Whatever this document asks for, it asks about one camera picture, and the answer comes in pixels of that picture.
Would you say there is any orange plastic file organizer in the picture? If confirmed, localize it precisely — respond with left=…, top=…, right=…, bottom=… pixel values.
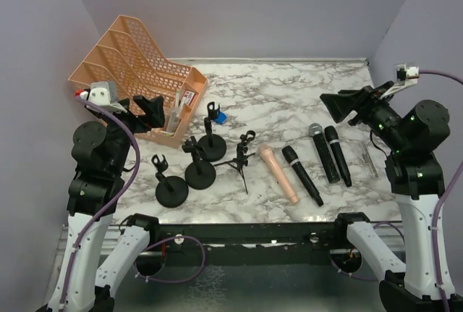
left=69, top=15, right=208, bottom=148

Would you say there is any white pen in organizer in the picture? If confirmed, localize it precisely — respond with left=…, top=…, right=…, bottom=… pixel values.
left=172, top=90, right=181, bottom=118

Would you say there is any black microphone white ring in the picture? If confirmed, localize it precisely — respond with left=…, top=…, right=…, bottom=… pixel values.
left=281, top=145, right=324, bottom=207

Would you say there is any back round-base mic stand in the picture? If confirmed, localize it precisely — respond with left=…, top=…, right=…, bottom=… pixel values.
left=197, top=101, right=226, bottom=162

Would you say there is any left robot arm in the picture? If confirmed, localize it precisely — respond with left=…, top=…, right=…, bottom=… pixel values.
left=41, top=90, right=165, bottom=311

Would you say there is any round-base mic stand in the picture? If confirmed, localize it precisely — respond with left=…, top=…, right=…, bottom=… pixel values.
left=197, top=101, right=226, bottom=162
left=151, top=154, right=189, bottom=208
left=182, top=136, right=216, bottom=190

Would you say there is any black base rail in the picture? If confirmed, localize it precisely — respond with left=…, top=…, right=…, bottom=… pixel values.
left=119, top=212, right=373, bottom=268

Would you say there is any red white staple box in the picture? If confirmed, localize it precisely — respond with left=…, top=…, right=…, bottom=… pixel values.
left=180, top=90, right=197, bottom=106

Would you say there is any beige microphone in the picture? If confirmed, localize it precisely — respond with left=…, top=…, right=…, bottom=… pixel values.
left=258, top=144, right=299, bottom=204

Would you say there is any black microphone far right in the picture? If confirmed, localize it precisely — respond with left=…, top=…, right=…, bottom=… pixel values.
left=324, top=126, right=352, bottom=187

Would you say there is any blue small box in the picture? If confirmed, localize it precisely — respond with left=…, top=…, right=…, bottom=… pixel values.
left=213, top=111, right=227, bottom=125

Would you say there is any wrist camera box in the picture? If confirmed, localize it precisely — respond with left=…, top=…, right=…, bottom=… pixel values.
left=394, top=63, right=420, bottom=84
left=76, top=80, right=119, bottom=106

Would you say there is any black tripod mic stand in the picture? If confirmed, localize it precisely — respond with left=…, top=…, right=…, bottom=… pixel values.
left=213, top=130, right=256, bottom=194

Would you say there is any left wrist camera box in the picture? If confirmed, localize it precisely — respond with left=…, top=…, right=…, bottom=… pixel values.
left=76, top=80, right=119, bottom=106

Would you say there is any middle round-base mic stand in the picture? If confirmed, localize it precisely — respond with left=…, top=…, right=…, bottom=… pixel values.
left=182, top=136, right=216, bottom=190

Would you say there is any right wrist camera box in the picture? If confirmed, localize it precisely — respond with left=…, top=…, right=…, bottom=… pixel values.
left=394, top=63, right=420, bottom=84

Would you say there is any front round-base mic stand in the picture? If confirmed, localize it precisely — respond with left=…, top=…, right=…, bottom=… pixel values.
left=151, top=154, right=189, bottom=208

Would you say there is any silver-head black microphone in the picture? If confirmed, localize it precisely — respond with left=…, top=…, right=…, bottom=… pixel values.
left=308, top=123, right=340, bottom=184

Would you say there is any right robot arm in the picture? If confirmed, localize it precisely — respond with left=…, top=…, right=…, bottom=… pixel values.
left=320, top=83, right=462, bottom=311

